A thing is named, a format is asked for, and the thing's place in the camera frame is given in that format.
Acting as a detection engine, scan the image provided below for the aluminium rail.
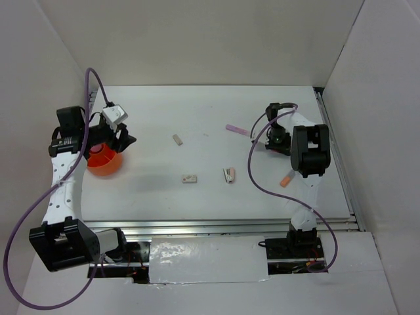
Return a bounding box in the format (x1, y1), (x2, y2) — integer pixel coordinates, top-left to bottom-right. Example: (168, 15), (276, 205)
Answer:
(81, 219), (358, 238)
(313, 87), (368, 232)

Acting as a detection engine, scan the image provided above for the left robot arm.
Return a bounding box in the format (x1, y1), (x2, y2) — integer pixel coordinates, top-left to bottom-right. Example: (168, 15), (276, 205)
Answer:
(29, 102), (136, 272)

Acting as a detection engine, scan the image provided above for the beige eraser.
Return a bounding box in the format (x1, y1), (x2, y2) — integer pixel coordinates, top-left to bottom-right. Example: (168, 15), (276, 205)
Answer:
(173, 135), (183, 146)

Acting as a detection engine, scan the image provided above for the orange highlighter marker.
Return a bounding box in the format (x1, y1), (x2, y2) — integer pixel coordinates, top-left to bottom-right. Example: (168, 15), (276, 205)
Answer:
(280, 170), (295, 188)

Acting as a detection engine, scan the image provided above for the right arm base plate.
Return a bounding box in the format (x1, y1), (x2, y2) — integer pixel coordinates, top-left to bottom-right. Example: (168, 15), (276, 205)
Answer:
(258, 238), (327, 275)

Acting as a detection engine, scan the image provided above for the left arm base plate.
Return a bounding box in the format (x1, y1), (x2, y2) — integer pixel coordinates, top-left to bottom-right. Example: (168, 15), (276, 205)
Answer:
(87, 241), (150, 284)

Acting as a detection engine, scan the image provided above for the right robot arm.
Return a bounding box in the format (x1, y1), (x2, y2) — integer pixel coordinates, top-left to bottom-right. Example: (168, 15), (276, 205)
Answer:
(265, 102), (331, 257)

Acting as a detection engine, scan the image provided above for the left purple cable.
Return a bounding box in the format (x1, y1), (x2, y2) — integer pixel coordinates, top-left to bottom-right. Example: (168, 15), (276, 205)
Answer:
(3, 68), (114, 309)

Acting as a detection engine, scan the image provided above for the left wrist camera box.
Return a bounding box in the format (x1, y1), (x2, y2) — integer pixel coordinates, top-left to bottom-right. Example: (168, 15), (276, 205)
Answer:
(102, 104), (129, 128)

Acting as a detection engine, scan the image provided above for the aluminium front rail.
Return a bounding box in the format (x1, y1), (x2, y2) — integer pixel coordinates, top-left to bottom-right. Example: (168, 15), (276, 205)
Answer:
(81, 219), (358, 238)

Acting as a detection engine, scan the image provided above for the aluminium right rail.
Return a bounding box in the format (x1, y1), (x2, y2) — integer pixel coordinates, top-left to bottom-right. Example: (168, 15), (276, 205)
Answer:
(313, 87), (368, 232)

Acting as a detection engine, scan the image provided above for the pink mini stapler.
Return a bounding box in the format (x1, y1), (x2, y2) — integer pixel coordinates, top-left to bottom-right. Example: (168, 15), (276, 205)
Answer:
(222, 167), (235, 184)

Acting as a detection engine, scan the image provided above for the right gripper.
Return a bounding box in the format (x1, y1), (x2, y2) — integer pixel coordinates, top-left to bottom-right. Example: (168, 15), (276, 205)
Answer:
(265, 125), (291, 156)

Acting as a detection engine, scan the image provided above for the staples box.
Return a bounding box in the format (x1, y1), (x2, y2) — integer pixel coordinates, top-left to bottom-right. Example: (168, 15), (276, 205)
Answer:
(182, 175), (198, 184)

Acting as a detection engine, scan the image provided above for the white cover sheet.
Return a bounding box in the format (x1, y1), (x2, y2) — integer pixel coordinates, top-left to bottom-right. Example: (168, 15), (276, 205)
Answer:
(149, 236), (269, 284)

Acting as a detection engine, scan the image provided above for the lilac highlighter marker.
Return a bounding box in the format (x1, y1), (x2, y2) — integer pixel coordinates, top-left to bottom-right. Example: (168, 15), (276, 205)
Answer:
(225, 124), (251, 137)

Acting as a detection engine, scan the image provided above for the orange round pen holder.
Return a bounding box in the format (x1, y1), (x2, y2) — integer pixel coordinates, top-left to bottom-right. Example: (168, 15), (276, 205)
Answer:
(87, 144), (123, 177)

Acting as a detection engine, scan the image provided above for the pink round container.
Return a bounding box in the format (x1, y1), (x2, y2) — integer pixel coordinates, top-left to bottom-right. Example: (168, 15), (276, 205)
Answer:
(90, 144), (103, 154)

